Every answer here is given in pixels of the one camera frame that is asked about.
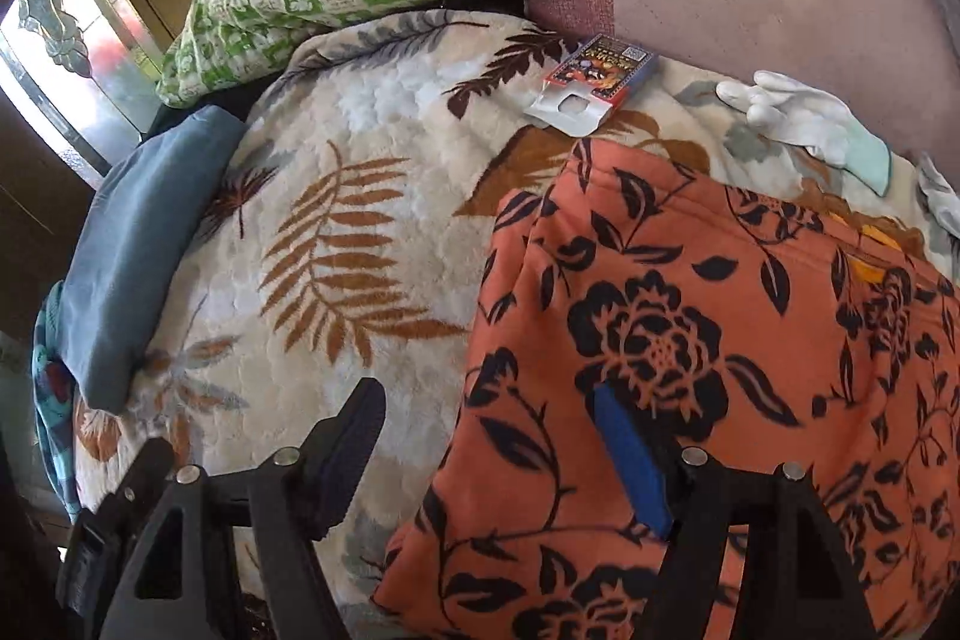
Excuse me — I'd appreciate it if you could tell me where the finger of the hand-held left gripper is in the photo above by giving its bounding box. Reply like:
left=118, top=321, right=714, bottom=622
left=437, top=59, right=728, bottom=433
left=56, top=437, right=177, bottom=611

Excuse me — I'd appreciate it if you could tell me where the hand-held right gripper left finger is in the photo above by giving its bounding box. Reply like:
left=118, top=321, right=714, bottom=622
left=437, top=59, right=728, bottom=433
left=97, top=377, right=387, bottom=640

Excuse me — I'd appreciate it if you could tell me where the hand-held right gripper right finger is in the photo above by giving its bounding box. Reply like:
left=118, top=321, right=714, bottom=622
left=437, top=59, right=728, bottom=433
left=592, top=385, right=878, bottom=640

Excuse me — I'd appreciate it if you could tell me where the orange black floral shirt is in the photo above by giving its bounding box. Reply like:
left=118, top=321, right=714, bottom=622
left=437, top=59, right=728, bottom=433
left=371, top=139, right=960, bottom=640

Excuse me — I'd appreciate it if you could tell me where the teal striped cloth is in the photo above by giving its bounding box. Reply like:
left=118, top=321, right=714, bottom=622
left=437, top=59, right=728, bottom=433
left=30, top=280, right=85, bottom=521

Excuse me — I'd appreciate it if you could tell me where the blue folded cloth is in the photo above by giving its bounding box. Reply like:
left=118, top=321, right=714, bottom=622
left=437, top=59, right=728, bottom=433
left=58, top=104, right=248, bottom=414

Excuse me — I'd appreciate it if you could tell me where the cream leaf-print blanket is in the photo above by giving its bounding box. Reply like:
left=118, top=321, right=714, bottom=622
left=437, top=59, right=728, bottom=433
left=71, top=8, right=938, bottom=640

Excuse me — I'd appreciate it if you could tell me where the white glove with mint cuff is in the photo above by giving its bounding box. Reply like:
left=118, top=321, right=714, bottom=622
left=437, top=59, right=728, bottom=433
left=716, top=71, right=893, bottom=195

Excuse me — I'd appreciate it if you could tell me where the small red printed box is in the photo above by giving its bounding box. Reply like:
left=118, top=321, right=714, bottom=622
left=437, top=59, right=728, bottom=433
left=525, top=34, right=661, bottom=135

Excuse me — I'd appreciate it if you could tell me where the white grey glove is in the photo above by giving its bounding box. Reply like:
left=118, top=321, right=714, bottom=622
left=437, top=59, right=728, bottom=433
left=915, top=154, right=960, bottom=277

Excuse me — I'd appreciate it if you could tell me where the stained glass window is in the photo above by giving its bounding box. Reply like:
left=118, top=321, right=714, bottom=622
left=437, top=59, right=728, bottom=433
left=0, top=0, right=162, bottom=176

